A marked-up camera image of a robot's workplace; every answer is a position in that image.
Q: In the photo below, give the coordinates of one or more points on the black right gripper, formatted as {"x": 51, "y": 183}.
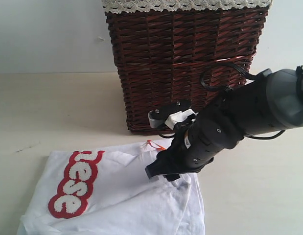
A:
{"x": 192, "y": 148}

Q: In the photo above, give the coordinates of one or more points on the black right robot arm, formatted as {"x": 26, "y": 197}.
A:
{"x": 262, "y": 110}

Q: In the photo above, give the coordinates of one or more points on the dark brown wicker basket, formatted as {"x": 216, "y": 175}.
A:
{"x": 160, "y": 55}

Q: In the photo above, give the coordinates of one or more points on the white lace crochet cloth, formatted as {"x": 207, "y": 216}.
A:
{"x": 132, "y": 6}

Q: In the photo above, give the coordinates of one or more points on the orange clothing tag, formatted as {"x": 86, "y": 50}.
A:
{"x": 152, "y": 144}

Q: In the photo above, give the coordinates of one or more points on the white t-shirt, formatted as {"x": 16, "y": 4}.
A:
{"x": 106, "y": 191}

